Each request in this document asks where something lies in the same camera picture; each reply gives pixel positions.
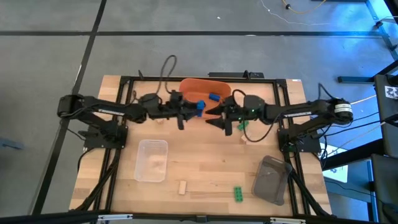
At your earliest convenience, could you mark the thin tan cable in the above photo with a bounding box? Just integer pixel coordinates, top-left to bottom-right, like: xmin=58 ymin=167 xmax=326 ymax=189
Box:
xmin=323 ymin=122 xmax=387 ymax=156

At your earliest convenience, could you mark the black slanted bar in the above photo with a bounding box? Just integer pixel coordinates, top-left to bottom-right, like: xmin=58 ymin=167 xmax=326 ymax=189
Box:
xmin=322 ymin=138 xmax=383 ymax=170

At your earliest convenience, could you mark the white paper sheet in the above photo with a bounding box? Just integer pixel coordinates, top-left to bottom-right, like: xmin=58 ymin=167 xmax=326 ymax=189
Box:
xmin=320 ymin=142 xmax=349 ymax=184

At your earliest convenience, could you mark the black cable bundle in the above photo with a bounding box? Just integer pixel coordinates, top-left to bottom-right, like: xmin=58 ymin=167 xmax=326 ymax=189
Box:
xmin=289 ymin=170 xmax=331 ymax=217
xmin=75 ymin=148 xmax=123 ymax=212

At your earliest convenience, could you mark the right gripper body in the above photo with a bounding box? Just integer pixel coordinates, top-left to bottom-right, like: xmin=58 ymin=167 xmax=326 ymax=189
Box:
xmin=222 ymin=96 xmax=247 ymax=137

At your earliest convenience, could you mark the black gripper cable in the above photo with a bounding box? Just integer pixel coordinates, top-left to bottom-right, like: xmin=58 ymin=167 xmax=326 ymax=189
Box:
xmin=232 ymin=89 xmax=276 ymax=143
xmin=157 ymin=55 xmax=178 ymax=94

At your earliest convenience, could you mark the black and white marker tag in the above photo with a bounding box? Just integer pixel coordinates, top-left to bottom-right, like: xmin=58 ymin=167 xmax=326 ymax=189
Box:
xmin=384 ymin=86 xmax=398 ymax=100

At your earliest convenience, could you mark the black flat bar bracket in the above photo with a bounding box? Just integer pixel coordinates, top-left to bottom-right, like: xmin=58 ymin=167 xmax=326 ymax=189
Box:
xmin=208 ymin=70 xmax=265 ymax=78

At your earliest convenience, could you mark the grey flat floor object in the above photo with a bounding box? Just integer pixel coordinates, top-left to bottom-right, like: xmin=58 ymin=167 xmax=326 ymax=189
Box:
xmin=0 ymin=136 xmax=25 ymax=151

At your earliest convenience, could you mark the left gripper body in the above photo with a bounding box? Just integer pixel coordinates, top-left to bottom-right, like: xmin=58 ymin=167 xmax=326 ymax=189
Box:
xmin=160 ymin=90 xmax=192 ymax=131

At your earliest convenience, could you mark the white floor cable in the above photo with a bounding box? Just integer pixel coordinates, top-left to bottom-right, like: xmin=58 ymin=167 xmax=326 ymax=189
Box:
xmin=259 ymin=0 xmax=330 ymax=26

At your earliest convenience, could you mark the orange plastic bin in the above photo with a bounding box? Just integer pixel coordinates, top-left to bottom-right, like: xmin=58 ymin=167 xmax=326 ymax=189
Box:
xmin=179 ymin=77 xmax=233 ymax=119

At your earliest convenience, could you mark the black aluminium table frame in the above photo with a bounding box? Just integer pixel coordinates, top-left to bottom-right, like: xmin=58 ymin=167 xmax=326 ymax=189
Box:
xmin=70 ymin=75 xmax=333 ymax=224

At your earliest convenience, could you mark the yellow cable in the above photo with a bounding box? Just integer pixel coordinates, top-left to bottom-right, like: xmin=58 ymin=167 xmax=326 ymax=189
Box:
xmin=281 ymin=0 xmax=327 ymax=15

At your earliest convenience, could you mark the smoky grey plastic bin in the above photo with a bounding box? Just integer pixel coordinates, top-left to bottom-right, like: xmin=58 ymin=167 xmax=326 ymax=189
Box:
xmin=251 ymin=155 xmax=294 ymax=206

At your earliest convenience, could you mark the black desk foot bar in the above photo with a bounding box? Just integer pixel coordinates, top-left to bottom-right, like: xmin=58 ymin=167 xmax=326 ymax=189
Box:
xmin=338 ymin=58 xmax=398 ymax=84

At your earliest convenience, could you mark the clear plastic bin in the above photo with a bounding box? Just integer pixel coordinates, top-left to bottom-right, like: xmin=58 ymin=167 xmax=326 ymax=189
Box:
xmin=133 ymin=139 xmax=169 ymax=183

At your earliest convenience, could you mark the black case with marker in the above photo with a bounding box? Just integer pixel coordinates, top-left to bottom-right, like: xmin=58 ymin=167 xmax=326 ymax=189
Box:
xmin=373 ymin=73 xmax=398 ymax=156

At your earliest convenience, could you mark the silver frame bracket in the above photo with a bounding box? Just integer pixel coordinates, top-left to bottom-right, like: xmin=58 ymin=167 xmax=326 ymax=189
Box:
xmin=98 ymin=213 xmax=134 ymax=222
xmin=269 ymin=217 xmax=307 ymax=224

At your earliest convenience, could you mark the black desk leg frame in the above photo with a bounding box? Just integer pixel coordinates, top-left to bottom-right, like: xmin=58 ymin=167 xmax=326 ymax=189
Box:
xmin=365 ymin=0 xmax=398 ymax=60

